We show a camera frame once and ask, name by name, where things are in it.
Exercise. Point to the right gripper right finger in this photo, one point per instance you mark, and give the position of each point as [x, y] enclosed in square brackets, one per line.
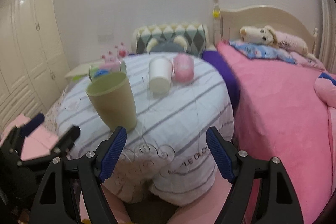
[277, 201]

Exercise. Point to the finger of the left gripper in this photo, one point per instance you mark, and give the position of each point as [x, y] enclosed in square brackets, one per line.
[15, 140]
[58, 152]

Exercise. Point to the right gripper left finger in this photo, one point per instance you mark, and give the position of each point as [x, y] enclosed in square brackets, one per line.
[55, 200]

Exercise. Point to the olive green plastic cup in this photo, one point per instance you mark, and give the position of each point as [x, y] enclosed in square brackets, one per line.
[113, 100]

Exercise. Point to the white paper cup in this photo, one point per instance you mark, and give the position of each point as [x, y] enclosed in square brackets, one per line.
[160, 74]

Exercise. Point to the pink plastic cup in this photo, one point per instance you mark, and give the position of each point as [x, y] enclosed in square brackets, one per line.
[183, 67]

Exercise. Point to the pink quilt at left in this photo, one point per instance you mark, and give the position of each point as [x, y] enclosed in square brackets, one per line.
[37, 144]

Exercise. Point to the heart pattern sheet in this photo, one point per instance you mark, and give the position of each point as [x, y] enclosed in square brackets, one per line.
[52, 114]

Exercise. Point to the cream wardrobe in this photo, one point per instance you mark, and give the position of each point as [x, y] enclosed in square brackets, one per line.
[33, 62]

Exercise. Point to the white nightstand top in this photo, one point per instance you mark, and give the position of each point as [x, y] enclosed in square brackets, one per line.
[81, 70]

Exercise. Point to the pink bed blanket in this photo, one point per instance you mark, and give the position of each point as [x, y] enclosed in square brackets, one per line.
[279, 114]

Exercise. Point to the green pink tall can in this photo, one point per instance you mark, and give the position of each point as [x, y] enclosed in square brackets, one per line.
[111, 67]

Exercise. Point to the front pink bunny plush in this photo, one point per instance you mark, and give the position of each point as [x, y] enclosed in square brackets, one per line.
[109, 57]

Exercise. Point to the pink bunny plush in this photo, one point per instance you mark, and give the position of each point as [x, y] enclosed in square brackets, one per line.
[109, 57]
[121, 51]

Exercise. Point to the rear pink bunny plush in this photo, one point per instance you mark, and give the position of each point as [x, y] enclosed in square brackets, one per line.
[121, 51]

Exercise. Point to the white striped round quilt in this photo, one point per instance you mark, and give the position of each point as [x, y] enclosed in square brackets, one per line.
[166, 153]

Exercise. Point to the pink plush at right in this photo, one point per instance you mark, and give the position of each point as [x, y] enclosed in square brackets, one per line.
[324, 87]

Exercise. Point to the grey bear plush cushion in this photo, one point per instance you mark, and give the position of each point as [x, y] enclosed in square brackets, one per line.
[175, 44]

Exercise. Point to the blue cartoon pillow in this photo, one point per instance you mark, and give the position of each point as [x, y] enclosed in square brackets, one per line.
[259, 51]

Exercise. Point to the purple blanket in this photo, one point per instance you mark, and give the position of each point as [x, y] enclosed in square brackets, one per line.
[217, 61]

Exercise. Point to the white dog plush toy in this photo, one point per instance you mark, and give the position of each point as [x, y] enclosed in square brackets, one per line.
[268, 36]

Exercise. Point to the diamond pattern bolster pillow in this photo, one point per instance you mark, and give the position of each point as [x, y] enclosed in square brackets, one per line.
[196, 34]

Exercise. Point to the cream wooden headboard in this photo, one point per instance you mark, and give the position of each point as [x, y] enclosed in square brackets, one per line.
[227, 23]

